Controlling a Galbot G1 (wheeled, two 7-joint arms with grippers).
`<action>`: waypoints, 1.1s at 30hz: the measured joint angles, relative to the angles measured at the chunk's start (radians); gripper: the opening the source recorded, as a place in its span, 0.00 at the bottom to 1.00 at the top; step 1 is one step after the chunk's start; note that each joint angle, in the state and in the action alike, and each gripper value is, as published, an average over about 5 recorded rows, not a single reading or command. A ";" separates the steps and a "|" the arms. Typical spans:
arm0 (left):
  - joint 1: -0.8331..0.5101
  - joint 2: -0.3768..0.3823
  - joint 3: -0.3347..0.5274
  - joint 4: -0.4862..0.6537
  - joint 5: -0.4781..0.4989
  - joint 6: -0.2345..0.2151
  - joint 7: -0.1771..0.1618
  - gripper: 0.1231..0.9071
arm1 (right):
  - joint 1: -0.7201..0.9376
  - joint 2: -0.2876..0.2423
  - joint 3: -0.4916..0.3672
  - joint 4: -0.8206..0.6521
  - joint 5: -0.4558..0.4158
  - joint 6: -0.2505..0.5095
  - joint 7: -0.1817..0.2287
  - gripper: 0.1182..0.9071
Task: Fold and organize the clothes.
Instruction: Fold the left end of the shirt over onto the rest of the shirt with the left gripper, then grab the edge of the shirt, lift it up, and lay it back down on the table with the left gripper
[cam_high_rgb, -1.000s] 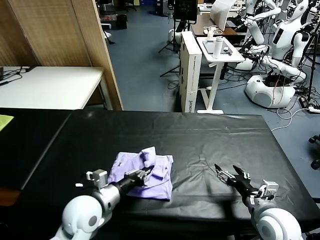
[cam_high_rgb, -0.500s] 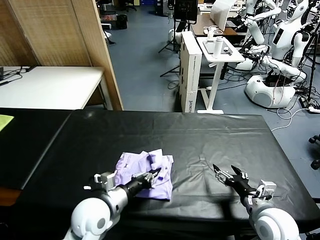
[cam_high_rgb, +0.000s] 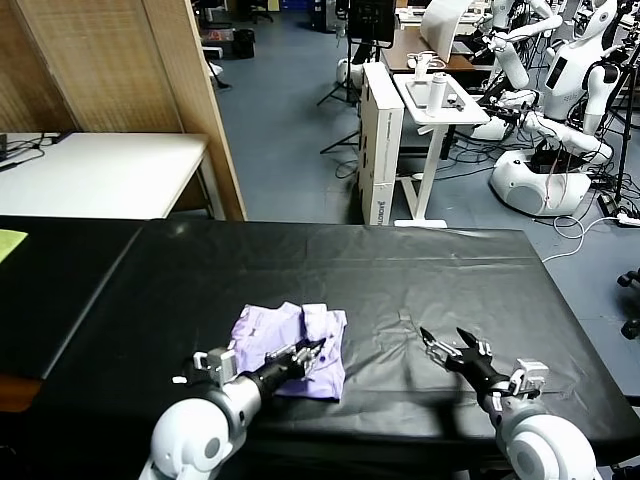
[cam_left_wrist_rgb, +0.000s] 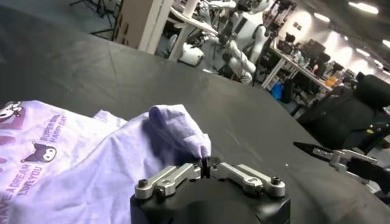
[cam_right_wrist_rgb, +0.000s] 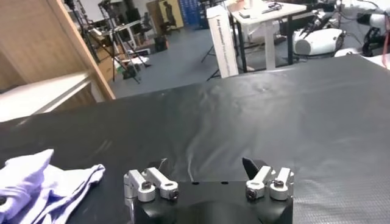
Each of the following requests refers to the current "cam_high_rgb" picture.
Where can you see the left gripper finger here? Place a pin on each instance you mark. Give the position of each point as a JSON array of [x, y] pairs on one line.
[[309, 360], [295, 350]]

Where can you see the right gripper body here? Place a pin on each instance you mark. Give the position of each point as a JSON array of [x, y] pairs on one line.
[[480, 372]]

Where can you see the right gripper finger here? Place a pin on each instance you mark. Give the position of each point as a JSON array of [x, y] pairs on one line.
[[477, 347], [442, 351]]

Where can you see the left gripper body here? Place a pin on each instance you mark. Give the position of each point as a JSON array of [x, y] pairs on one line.
[[280, 374]]

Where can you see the lavender t-shirt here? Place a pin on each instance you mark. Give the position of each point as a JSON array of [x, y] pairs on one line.
[[260, 335]]

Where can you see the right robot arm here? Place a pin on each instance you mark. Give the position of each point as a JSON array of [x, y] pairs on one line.
[[540, 445]]

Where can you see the low white robot base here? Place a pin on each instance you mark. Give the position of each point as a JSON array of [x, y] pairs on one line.
[[492, 131]]

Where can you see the white robot with raised arm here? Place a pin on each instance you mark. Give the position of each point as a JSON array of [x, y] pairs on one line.
[[512, 65]]

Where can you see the big white round robot base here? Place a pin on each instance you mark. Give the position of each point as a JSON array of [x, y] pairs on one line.
[[525, 190]]

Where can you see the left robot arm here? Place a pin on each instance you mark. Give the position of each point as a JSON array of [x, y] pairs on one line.
[[200, 430]]

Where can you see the white robot forearm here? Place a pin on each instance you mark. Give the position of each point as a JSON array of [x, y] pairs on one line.
[[565, 132]]

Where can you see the wide black table cover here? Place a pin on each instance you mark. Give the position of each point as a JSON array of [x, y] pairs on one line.
[[300, 270]]

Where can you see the black office chair base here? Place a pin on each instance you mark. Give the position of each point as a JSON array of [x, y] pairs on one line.
[[631, 279]]

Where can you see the white standing desk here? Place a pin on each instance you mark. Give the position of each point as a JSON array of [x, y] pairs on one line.
[[431, 170]]

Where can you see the black power strip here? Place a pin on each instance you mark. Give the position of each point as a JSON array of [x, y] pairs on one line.
[[607, 205]]

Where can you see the white power strip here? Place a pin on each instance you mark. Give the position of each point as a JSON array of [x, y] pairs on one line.
[[629, 219]]

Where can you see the tall white cardboard box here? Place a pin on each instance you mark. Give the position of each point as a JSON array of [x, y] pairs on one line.
[[382, 150]]

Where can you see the narrow black table cover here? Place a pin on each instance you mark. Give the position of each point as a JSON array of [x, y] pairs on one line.
[[60, 290]]

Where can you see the tall black tripod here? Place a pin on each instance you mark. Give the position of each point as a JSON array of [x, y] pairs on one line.
[[625, 150]]

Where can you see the white bottle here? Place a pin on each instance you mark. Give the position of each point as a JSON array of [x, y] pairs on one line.
[[436, 95]]

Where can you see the white table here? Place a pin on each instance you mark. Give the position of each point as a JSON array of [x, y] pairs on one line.
[[100, 175]]

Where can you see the white desk gadget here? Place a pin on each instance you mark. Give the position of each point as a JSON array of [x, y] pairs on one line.
[[421, 70]]

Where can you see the white humanoid robot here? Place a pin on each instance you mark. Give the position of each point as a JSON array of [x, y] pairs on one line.
[[565, 75]]

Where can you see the brown wooden desk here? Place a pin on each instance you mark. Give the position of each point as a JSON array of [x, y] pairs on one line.
[[397, 55]]

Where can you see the yellow-green cloth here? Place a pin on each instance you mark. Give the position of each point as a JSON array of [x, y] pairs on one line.
[[10, 242]]

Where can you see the black monitor tripod stand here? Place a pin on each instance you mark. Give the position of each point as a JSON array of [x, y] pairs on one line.
[[359, 55]]

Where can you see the black trash bin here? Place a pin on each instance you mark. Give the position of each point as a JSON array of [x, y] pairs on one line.
[[244, 45]]

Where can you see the white curved shell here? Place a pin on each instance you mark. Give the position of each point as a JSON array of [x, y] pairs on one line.
[[440, 30]]

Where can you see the red patterned crate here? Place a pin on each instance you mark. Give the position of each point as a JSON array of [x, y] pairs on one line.
[[217, 37]]

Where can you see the wooden folding screen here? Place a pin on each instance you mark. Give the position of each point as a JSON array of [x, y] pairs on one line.
[[125, 65]]

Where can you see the black monitor panel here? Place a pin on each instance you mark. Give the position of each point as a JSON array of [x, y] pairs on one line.
[[370, 20]]

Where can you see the black office chair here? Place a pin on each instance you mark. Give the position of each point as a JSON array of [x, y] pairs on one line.
[[262, 12]]

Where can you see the small black box device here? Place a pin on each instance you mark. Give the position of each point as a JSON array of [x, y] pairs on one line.
[[3, 147]]

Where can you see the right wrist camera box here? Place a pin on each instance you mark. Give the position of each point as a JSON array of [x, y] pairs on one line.
[[530, 371]]

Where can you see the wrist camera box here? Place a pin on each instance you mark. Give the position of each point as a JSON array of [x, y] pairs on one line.
[[530, 371], [220, 365]]

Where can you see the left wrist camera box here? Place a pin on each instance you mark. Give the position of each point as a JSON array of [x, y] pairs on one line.
[[220, 365]]

